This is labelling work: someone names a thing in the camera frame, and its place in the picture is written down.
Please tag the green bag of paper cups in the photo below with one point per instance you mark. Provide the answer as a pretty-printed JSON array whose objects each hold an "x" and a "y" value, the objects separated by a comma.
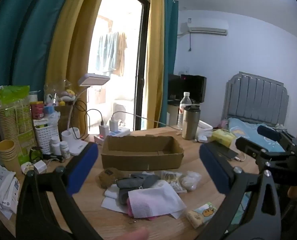
[{"x": 16, "y": 112}]

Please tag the yellow curtain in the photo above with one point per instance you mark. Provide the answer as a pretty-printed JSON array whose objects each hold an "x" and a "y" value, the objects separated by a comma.
[
  {"x": 156, "y": 55},
  {"x": 71, "y": 45}
]

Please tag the white pill bottle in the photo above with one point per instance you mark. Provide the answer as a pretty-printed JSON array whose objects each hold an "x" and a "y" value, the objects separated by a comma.
[
  {"x": 55, "y": 145},
  {"x": 64, "y": 150}
]

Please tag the small white box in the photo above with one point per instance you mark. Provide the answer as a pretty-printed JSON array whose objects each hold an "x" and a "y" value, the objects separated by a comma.
[{"x": 40, "y": 166}]

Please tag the grey padded headboard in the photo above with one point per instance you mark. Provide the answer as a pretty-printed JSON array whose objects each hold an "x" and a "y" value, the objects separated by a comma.
[{"x": 257, "y": 100}]

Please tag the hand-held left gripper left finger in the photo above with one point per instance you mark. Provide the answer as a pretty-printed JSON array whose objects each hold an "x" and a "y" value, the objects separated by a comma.
[{"x": 82, "y": 168}]

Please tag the clear plastic water bottle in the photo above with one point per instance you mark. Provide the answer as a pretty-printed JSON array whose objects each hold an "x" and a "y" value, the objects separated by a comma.
[{"x": 185, "y": 100}]

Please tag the grey knit glove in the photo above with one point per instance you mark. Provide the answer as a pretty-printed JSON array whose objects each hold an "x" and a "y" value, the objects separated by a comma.
[
  {"x": 141, "y": 180},
  {"x": 124, "y": 195}
]

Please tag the black door frame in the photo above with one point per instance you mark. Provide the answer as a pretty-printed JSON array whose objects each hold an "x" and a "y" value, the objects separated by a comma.
[{"x": 142, "y": 67}]

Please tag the person's right hand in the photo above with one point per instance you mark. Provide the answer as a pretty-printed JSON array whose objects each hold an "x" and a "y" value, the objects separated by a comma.
[{"x": 296, "y": 191}]

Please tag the hanging clothes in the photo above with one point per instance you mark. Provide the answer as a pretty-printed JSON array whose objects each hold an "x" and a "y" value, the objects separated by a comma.
[{"x": 111, "y": 52}]

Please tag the white computer mouse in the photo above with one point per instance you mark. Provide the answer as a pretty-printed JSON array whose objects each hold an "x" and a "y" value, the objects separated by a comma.
[{"x": 203, "y": 137}]

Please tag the steel tumbler with black lid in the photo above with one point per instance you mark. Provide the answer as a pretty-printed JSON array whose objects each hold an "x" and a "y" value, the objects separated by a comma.
[{"x": 190, "y": 123}]

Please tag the cartoon print tissue packet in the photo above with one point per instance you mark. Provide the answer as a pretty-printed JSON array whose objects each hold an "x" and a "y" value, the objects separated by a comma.
[{"x": 202, "y": 213}]

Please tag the white power strip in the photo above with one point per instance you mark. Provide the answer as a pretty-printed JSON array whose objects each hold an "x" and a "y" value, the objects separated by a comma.
[{"x": 121, "y": 131}]

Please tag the white desk lamp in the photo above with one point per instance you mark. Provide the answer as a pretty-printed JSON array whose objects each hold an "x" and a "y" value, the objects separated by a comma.
[{"x": 93, "y": 80}]

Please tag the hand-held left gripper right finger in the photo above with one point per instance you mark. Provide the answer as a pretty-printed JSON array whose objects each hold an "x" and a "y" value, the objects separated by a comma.
[{"x": 214, "y": 170}]

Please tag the white perforated basket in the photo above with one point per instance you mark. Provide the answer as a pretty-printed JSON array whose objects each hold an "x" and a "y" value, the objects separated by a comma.
[{"x": 46, "y": 138}]

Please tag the black phone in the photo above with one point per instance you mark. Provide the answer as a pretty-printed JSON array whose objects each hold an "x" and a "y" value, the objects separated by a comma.
[{"x": 224, "y": 151}]

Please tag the light blue printed blanket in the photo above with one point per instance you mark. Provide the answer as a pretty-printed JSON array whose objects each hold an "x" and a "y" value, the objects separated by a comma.
[{"x": 246, "y": 130}]

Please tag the clear bag of cotton swabs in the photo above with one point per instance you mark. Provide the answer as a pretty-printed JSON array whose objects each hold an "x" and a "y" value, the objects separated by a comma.
[{"x": 172, "y": 181}]

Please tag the person's left hand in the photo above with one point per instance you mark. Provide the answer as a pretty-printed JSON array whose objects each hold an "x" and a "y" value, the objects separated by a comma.
[{"x": 136, "y": 234}]

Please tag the white paper tissue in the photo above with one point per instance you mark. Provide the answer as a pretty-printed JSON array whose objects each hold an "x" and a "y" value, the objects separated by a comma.
[{"x": 156, "y": 200}]

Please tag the plush toy in clear bag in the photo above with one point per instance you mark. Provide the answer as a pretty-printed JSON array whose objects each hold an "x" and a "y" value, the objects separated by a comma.
[{"x": 63, "y": 95}]

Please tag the black monitor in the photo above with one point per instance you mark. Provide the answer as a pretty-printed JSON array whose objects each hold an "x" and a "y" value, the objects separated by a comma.
[{"x": 188, "y": 87}]

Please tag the brown cardboard box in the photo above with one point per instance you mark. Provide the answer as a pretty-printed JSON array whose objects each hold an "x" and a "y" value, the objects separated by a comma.
[{"x": 142, "y": 158}]

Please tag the white air conditioner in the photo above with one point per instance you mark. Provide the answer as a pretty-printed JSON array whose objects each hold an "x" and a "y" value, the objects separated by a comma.
[{"x": 207, "y": 27}]

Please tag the yellow packet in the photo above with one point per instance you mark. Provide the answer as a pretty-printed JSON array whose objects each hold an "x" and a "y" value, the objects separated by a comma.
[{"x": 222, "y": 137}]

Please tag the white cloth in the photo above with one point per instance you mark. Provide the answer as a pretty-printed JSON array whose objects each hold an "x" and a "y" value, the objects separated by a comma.
[{"x": 111, "y": 200}]

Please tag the brown plush pouch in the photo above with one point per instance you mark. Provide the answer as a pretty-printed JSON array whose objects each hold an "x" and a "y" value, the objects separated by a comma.
[{"x": 109, "y": 178}]

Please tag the teal curtain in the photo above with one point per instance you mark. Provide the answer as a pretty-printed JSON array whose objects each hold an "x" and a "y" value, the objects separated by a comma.
[
  {"x": 170, "y": 42},
  {"x": 18, "y": 35}
]

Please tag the white packets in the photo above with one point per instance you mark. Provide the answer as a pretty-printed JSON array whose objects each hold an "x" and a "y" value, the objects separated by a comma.
[{"x": 2, "y": 187}]

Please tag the red can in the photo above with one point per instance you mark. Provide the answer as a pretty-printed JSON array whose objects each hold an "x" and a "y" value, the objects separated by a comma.
[{"x": 37, "y": 110}]

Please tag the bubble wrap bundle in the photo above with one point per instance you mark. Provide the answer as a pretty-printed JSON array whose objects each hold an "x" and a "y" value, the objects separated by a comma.
[{"x": 190, "y": 180}]

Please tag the stack of brown paper cups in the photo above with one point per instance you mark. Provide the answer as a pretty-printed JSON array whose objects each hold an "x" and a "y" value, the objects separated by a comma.
[{"x": 8, "y": 155}]

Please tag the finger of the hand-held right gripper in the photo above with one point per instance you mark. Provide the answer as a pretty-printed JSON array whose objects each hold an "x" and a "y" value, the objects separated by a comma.
[
  {"x": 268, "y": 132},
  {"x": 248, "y": 146}
]

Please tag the pink soft cloth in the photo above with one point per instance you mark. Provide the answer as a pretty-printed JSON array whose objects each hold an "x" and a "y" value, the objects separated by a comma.
[{"x": 132, "y": 208}]

